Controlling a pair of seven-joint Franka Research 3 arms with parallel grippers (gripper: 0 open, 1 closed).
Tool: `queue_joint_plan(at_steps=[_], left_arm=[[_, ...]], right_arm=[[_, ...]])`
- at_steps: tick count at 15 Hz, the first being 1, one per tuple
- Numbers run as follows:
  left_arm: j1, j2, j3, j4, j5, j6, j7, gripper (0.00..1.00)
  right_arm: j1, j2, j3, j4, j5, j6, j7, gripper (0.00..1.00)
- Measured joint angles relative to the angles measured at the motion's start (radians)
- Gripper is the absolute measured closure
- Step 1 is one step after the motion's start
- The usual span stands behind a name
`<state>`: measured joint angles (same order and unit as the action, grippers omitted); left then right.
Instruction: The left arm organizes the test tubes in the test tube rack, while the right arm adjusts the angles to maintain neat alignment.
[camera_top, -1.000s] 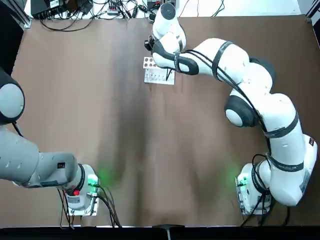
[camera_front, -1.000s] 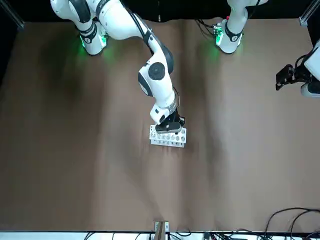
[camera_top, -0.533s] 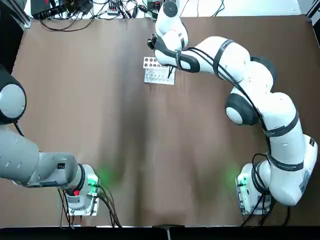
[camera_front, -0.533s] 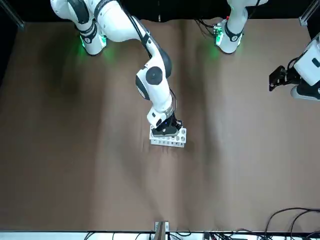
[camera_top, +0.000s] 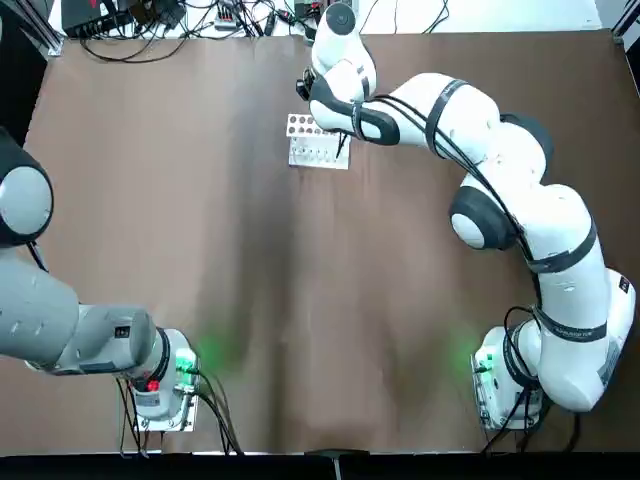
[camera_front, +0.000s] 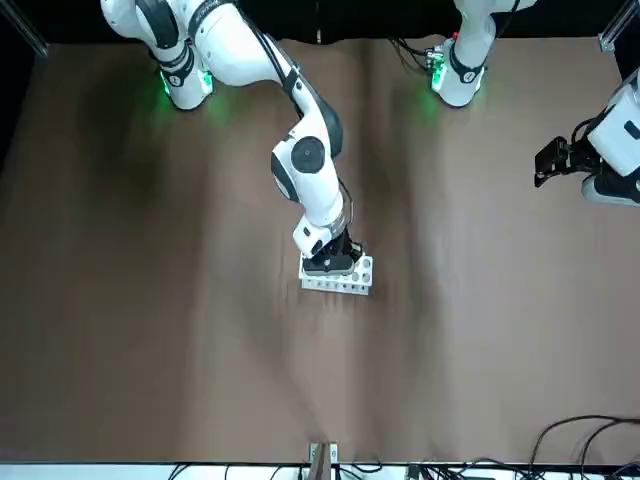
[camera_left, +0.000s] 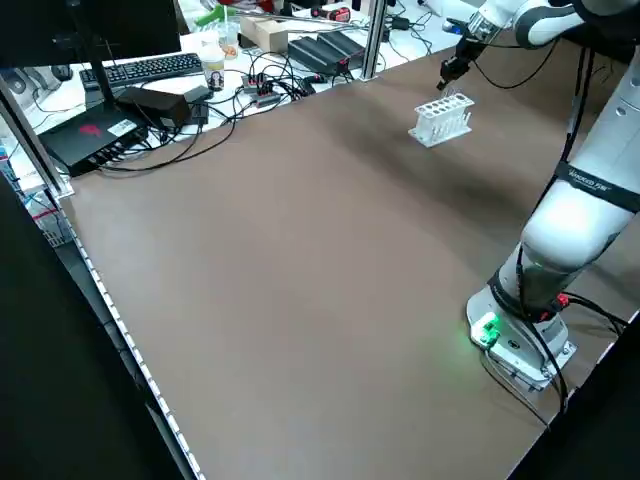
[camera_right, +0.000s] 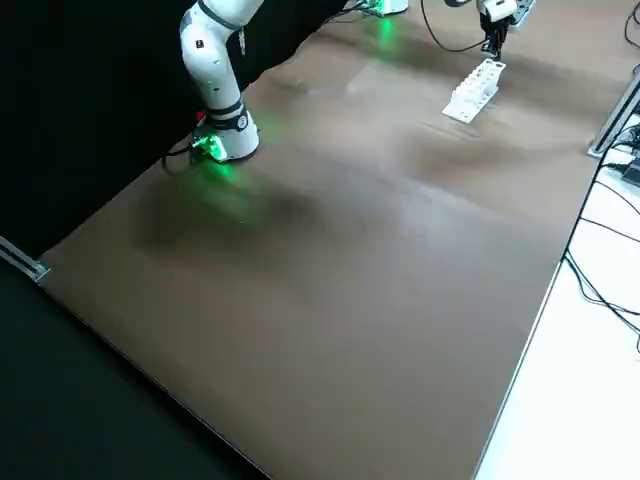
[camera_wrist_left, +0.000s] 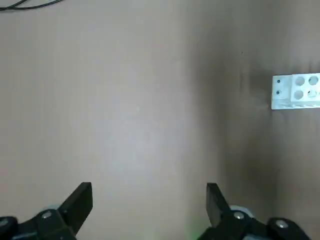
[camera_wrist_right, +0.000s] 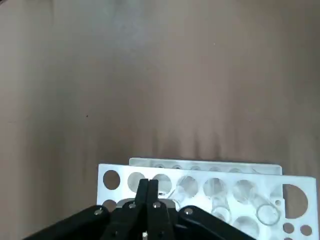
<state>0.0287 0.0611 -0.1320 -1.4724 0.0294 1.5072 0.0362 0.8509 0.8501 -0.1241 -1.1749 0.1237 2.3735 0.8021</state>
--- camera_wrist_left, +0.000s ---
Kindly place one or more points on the white test tube rack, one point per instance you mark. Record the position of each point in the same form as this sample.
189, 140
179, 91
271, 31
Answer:
283, 100

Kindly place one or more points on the clear glass test tube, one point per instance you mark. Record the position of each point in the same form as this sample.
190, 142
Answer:
311, 94

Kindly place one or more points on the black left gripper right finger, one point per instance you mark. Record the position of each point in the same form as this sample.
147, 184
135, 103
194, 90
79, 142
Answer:
220, 217

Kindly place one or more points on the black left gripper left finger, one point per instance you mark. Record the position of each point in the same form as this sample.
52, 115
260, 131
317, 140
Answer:
72, 210

